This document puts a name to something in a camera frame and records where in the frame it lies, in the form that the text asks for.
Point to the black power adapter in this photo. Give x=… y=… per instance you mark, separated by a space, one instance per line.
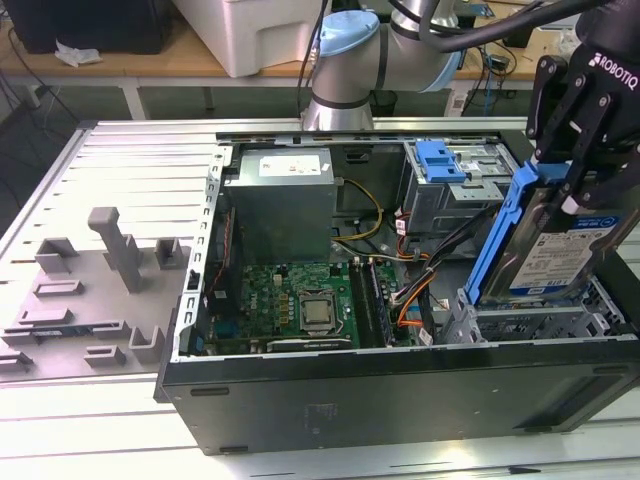
x=498 y=62

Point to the hard disk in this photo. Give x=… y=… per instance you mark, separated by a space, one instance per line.
x=550 y=260

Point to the grey power supply unit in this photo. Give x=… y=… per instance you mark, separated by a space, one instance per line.
x=280 y=215

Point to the grey parts rack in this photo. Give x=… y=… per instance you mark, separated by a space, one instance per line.
x=100 y=310

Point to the white labelled tag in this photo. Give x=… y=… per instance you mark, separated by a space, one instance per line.
x=459 y=103

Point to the metal disk bay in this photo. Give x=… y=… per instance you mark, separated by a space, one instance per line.
x=530 y=322

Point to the silver CPU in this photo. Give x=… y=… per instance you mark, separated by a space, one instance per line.
x=319 y=311

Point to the black graphics card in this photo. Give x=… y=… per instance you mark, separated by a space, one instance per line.
x=310 y=344

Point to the white foam box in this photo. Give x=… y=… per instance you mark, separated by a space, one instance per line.
x=250 y=35

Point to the wooden desk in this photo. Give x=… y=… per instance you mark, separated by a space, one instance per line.
x=165 y=55

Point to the small black box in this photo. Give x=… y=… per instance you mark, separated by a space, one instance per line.
x=520 y=39

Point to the blue drive latch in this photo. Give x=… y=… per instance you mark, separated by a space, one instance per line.
x=440 y=162

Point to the RAM stick on rack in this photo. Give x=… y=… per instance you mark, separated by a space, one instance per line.
x=60 y=332

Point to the black mesh bin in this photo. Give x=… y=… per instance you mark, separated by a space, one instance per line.
x=385 y=102

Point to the black RAM slot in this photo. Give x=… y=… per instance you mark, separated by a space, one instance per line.
x=361 y=305

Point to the green motherboard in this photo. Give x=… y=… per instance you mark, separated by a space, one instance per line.
x=270 y=300

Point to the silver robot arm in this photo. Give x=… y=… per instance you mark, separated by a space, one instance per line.
x=350 y=65

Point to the black PC case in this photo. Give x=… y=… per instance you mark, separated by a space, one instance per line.
x=400 y=400

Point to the large black box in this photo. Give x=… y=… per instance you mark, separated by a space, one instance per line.
x=100 y=25

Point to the metal drive cage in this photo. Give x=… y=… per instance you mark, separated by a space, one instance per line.
x=435 y=205

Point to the crumpled white paper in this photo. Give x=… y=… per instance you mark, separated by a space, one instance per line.
x=75 y=55

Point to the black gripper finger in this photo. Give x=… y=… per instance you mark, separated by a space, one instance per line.
x=542 y=100
x=610 y=180

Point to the RAM stick in slot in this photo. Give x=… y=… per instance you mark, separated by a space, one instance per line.
x=382 y=305

